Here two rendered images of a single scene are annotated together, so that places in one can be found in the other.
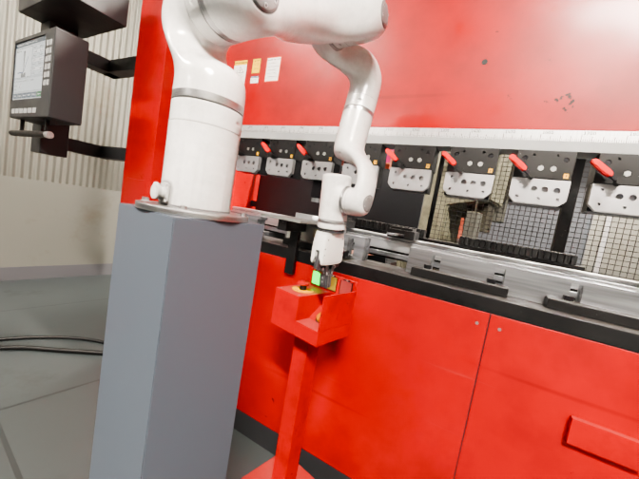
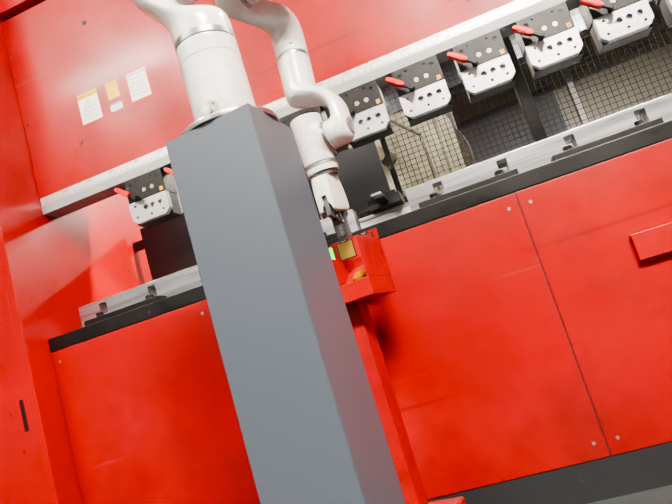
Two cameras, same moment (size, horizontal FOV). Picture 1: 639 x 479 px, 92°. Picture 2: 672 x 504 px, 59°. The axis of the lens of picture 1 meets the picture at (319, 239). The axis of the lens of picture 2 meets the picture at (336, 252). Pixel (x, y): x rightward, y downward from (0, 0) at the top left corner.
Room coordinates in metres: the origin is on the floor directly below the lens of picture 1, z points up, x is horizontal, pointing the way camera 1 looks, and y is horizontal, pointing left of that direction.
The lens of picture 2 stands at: (-0.49, 0.40, 0.55)
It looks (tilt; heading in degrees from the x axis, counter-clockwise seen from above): 9 degrees up; 344
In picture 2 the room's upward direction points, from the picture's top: 17 degrees counter-clockwise
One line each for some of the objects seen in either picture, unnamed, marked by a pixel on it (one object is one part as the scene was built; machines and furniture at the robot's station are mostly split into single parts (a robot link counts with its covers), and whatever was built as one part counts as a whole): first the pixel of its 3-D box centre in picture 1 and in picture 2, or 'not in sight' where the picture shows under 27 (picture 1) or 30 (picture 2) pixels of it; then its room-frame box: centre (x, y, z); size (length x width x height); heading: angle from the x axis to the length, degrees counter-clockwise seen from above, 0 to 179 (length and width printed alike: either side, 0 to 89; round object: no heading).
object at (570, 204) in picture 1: (554, 259); (553, 173); (1.57, -1.19, 1.00); 0.05 x 0.05 x 2.00; 61
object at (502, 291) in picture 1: (456, 280); (468, 192); (1.04, -0.48, 0.89); 0.30 x 0.05 x 0.03; 61
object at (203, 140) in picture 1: (201, 162); (219, 91); (0.56, 0.23, 1.09); 0.19 x 0.19 x 0.18
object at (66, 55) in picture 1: (47, 82); not in sight; (1.46, 1.35, 1.42); 0.45 x 0.12 x 0.36; 60
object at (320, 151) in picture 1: (321, 162); not in sight; (1.39, 0.05, 1.26); 0.15 x 0.09 x 0.17; 61
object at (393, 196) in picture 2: (399, 232); (382, 198); (1.35, -0.34, 1.01); 0.26 x 0.12 x 0.05; 151
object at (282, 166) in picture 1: (285, 159); not in sight; (1.49, 0.22, 1.26); 0.15 x 0.09 x 0.17; 61
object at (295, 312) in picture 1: (313, 302); (341, 271); (0.98, -0.02, 0.75); 0.20 x 0.16 x 0.18; 50
